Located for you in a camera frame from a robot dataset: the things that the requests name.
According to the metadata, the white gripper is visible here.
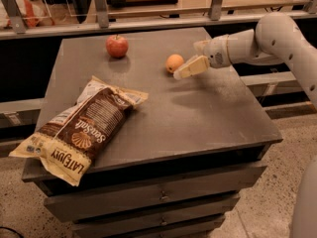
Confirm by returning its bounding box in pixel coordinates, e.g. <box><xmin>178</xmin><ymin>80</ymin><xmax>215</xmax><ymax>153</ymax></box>
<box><xmin>173</xmin><ymin>35</ymin><xmax>231</xmax><ymax>80</ymax></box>

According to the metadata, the orange fruit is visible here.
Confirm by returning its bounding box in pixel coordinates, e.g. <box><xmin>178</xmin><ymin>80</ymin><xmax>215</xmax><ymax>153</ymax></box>
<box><xmin>165</xmin><ymin>54</ymin><xmax>184</xmax><ymax>73</ymax></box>

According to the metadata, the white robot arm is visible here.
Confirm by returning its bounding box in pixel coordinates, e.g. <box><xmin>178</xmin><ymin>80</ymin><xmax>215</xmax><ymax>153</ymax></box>
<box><xmin>173</xmin><ymin>12</ymin><xmax>317</xmax><ymax>238</ymax></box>

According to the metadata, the brown chip bag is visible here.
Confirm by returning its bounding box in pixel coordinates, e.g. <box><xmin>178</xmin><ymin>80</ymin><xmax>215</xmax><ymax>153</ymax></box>
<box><xmin>10</xmin><ymin>77</ymin><xmax>148</xmax><ymax>186</ymax></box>

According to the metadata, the orange white bag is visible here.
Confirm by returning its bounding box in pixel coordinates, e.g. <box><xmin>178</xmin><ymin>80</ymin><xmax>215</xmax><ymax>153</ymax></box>
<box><xmin>0</xmin><ymin>0</ymin><xmax>54</xmax><ymax>29</ymax></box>

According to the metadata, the red apple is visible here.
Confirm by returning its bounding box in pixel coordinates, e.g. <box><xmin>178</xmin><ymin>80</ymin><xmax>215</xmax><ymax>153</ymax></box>
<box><xmin>106</xmin><ymin>35</ymin><xmax>129</xmax><ymax>59</ymax></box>

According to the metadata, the grey drawer cabinet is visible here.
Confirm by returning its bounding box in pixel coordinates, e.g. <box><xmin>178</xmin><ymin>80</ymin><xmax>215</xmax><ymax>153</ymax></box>
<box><xmin>23</xmin><ymin>28</ymin><xmax>281</xmax><ymax>238</ymax></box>

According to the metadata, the metal railing frame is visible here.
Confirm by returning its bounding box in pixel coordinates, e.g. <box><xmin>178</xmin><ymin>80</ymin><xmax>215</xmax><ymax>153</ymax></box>
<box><xmin>0</xmin><ymin>0</ymin><xmax>316</xmax><ymax>40</ymax></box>

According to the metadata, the black floor cable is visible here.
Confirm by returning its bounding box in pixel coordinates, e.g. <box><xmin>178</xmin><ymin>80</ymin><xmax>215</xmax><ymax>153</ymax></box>
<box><xmin>0</xmin><ymin>226</ymin><xmax>24</xmax><ymax>238</ymax></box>

